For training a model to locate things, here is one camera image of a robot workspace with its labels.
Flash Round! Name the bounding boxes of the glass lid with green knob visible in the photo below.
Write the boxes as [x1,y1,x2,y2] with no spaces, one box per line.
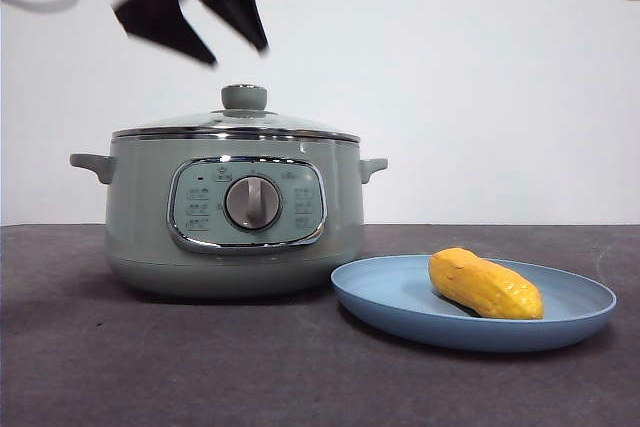
[111,84,361,144]

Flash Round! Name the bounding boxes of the yellow corn cob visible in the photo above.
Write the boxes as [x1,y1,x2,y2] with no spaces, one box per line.
[428,246,545,321]

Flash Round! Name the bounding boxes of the green electric steamer pot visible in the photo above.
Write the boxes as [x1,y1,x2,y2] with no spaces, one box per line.
[69,134,389,299]

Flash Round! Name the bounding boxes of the blue round plate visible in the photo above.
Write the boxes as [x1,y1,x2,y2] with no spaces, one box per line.
[330,254,618,353]

